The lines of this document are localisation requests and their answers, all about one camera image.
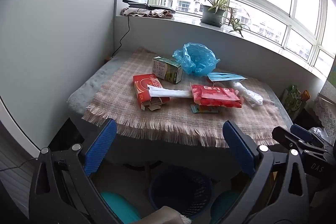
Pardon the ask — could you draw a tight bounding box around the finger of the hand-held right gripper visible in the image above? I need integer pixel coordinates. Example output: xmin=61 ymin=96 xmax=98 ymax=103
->
xmin=272 ymin=126 xmax=336 ymax=175
xmin=290 ymin=124 xmax=328 ymax=150

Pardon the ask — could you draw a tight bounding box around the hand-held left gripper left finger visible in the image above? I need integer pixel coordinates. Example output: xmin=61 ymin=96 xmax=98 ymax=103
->
xmin=29 ymin=118 xmax=124 ymax=224

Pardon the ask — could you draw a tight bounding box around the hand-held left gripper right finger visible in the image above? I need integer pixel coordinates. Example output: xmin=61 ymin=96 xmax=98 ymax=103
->
xmin=223 ymin=120 xmax=310 ymax=224

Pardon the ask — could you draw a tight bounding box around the clear plastic bag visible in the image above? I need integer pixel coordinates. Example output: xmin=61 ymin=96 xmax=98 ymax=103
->
xmin=232 ymin=81 xmax=264 ymax=107

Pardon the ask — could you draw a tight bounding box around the blue plastic waste basket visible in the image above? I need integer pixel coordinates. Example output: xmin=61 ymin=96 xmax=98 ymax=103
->
xmin=149 ymin=166 xmax=214 ymax=218

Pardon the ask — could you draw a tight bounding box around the long white printed wrapper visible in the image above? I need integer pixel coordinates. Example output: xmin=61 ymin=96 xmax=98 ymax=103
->
xmin=147 ymin=84 xmax=193 ymax=98

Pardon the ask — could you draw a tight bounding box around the crumpled clear plastic sheet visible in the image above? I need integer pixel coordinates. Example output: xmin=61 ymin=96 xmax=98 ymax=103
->
xmin=308 ymin=127 xmax=332 ymax=146

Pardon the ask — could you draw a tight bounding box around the white lace cloth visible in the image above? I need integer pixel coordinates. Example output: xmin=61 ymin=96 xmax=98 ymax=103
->
xmin=314 ymin=94 xmax=336 ymax=136

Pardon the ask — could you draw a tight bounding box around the black table base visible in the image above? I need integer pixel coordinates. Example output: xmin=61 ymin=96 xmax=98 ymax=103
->
xmin=123 ymin=161 xmax=163 ymax=185

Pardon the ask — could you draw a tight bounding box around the colourful flat snack wrapper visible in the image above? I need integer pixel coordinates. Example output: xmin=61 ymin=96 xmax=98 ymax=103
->
xmin=190 ymin=104 xmax=221 ymax=114

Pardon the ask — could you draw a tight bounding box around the red wipes packet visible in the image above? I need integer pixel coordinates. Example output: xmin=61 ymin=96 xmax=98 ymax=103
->
xmin=189 ymin=84 xmax=244 ymax=108

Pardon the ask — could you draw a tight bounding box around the teal cushion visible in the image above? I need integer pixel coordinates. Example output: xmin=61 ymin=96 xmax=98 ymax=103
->
xmin=210 ymin=191 xmax=240 ymax=224
xmin=101 ymin=191 xmax=141 ymax=224

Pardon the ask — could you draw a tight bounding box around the grey fleece table cover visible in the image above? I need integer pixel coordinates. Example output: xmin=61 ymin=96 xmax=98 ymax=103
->
xmin=67 ymin=49 xmax=294 ymax=170

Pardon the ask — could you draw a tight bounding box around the green yellow fabric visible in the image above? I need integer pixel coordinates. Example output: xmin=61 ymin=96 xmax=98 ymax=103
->
xmin=327 ymin=56 xmax=336 ymax=83

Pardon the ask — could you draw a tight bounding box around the blue face mask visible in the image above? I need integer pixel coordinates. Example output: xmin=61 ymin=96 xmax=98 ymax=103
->
xmin=207 ymin=72 xmax=248 ymax=82

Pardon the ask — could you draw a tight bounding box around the beige woven fringed tablecloth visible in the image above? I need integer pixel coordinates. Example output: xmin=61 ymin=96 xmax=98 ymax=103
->
xmin=82 ymin=47 xmax=288 ymax=148

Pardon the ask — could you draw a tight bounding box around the red cardboard box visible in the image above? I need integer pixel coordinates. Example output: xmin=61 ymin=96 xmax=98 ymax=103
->
xmin=133 ymin=73 xmax=171 ymax=111

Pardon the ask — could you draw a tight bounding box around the blue plastic bag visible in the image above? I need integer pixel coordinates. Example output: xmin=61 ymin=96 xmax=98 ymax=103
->
xmin=172 ymin=42 xmax=221 ymax=76

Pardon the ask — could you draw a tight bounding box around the green drink carton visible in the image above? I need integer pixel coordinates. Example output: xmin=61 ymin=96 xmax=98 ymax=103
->
xmin=152 ymin=56 xmax=183 ymax=84

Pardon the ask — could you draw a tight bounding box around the white cabinet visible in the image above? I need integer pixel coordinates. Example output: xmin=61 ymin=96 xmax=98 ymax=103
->
xmin=0 ymin=0 xmax=117 ymax=159

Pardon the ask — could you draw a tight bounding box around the potted spider plant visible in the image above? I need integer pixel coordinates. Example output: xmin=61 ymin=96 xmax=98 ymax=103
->
xmin=188 ymin=0 xmax=251 ymax=38

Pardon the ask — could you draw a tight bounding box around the folded beige cloth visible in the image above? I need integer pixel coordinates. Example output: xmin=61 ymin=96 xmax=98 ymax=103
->
xmin=121 ymin=7 xmax=176 ymax=20

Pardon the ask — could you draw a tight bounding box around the black flat electric device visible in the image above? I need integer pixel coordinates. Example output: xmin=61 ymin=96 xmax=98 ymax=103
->
xmin=122 ymin=0 xmax=175 ymax=12

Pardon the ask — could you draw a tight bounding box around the thin black floor cable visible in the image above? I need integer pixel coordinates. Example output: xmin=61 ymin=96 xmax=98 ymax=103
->
xmin=0 ymin=157 xmax=40 ymax=172

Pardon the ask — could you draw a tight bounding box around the black power cable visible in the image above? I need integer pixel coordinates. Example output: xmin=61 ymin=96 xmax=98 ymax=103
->
xmin=112 ymin=15 xmax=130 ymax=58

